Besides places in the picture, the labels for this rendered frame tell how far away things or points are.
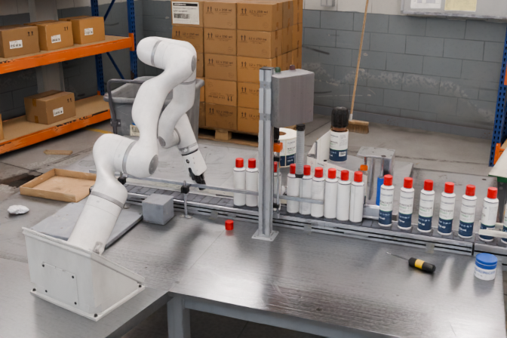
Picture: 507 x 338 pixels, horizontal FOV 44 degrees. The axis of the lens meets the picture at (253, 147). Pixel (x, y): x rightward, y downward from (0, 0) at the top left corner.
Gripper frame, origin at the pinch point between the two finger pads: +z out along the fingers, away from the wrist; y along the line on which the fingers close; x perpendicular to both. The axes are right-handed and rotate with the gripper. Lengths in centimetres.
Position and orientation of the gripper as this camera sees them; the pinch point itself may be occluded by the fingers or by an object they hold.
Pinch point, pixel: (201, 185)
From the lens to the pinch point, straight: 268.2
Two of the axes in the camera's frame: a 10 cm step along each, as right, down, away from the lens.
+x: -8.9, 2.3, 4.0
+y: 3.3, -3.0, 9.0
